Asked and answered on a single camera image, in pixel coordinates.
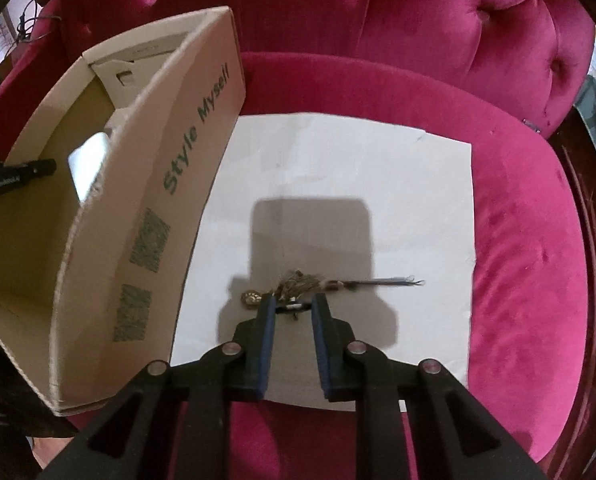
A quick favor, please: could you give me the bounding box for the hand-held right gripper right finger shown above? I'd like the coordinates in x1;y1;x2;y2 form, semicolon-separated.
310;292;549;480

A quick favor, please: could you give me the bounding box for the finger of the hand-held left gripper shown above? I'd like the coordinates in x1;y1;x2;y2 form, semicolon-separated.
0;158;58;196

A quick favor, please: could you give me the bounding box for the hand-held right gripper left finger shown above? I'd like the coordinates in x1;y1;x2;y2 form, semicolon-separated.
38;294;279;480

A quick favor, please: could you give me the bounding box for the metal keychain with charms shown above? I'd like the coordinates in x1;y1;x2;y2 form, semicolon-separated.
240;272;426;321

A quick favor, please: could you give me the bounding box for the cardboard box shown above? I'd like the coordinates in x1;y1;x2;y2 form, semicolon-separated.
0;6;249;418

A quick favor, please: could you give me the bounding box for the grey cardboard sheet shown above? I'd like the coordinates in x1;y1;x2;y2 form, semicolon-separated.
170;112;479;413

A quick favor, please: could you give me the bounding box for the person's black clothing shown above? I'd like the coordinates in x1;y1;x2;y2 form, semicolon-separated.
0;327;78;438

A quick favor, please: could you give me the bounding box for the red tufted velvet sofa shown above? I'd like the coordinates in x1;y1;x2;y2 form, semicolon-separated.
0;0;596;480

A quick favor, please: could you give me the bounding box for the black cable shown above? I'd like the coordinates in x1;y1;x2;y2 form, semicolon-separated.
15;5;63;41

